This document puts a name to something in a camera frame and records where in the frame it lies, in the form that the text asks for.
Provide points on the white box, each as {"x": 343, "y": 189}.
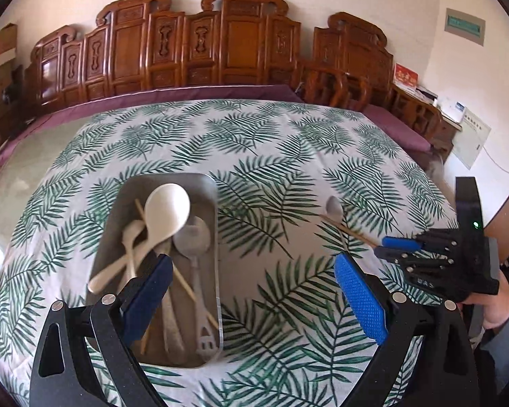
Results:
{"x": 448, "y": 108}

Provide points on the small white spoon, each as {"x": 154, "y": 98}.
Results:
{"x": 133, "y": 233}

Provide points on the purple cushion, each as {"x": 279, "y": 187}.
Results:
{"x": 195, "y": 93}

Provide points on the small grey spoon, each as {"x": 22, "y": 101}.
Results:
{"x": 334, "y": 207}

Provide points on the grey-green seat mat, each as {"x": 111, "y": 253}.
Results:
{"x": 21, "y": 169}

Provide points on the white wall board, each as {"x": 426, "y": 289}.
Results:
{"x": 475, "y": 138}

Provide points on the wooden chopstick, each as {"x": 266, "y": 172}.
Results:
{"x": 195, "y": 301}
{"x": 352, "y": 231}

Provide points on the person's right forearm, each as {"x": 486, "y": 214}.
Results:
{"x": 507, "y": 356}

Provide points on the cardboard box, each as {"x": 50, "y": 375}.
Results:
{"x": 0, "y": 74}
{"x": 2, "y": 38}

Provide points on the grey wall panel box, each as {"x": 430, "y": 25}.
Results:
{"x": 464, "y": 26}

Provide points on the person's right hand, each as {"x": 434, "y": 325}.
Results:
{"x": 500, "y": 309}

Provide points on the red card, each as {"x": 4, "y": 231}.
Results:
{"x": 405, "y": 77}

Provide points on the carved wooden chair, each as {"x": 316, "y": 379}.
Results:
{"x": 415, "y": 108}
{"x": 322, "y": 82}

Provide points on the metal tray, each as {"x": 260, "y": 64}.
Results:
{"x": 201, "y": 197}

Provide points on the leaf print tablecloth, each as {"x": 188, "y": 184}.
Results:
{"x": 258, "y": 144}

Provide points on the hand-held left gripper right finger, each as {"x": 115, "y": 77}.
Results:
{"x": 362, "y": 301}

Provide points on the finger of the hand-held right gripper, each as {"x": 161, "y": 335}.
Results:
{"x": 428, "y": 273}
{"x": 401, "y": 243}

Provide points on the large grey spoon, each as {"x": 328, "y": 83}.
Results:
{"x": 191, "y": 237}

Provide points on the large white spoon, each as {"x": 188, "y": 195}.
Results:
{"x": 167, "y": 216}

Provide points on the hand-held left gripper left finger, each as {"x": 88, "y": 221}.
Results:
{"x": 150, "y": 296}

